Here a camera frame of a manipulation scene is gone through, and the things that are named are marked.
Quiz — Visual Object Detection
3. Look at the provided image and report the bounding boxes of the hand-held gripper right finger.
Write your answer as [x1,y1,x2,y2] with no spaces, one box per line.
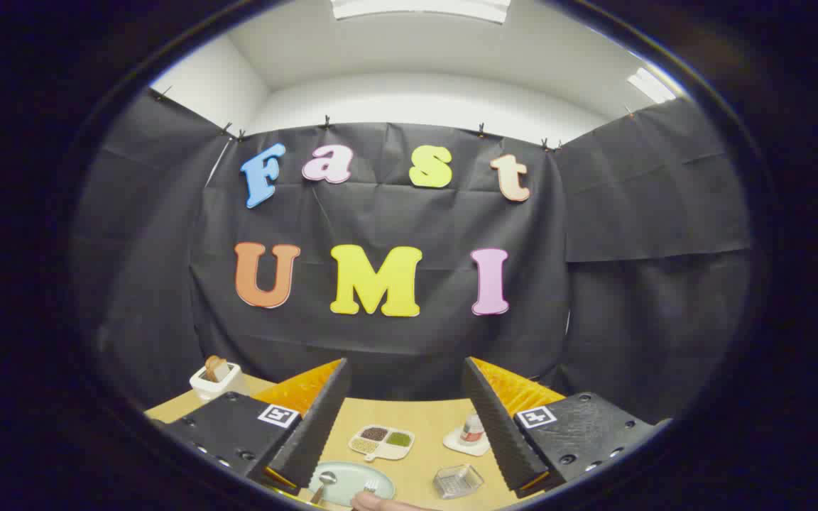
[461,356,672,499]

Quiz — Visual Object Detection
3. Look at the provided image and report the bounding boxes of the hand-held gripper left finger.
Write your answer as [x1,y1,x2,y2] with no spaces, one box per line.
[148,358,353,496]

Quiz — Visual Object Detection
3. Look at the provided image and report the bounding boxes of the metal spoon wooden handle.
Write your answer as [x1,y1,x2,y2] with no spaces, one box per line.
[310,471,339,506]

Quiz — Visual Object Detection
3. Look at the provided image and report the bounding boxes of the metal fork wooden handle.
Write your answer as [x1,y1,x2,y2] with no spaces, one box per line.
[352,479,380,510]

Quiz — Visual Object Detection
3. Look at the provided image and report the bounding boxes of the clear plastic bottle red cap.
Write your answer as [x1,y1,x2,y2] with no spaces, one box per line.
[460,410,486,446]

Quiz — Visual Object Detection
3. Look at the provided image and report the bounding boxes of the white square coaster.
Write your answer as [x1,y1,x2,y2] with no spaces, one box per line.
[443,426,491,456]

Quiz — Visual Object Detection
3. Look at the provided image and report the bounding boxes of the pale green round plate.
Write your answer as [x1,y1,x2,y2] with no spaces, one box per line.
[307,461,396,508]

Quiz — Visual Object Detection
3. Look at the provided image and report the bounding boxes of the white divided tray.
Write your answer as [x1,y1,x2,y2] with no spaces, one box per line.
[349,424,415,462]

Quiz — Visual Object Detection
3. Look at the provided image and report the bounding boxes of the white toaster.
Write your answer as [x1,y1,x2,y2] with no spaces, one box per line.
[189,362,243,402]

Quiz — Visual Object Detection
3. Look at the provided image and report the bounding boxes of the ceiling light panel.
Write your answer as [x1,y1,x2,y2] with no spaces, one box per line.
[331,0,511,24]
[627,67,677,105]

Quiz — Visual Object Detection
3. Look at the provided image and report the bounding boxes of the metal wire basket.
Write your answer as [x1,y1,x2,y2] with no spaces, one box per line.
[432,464,485,500]

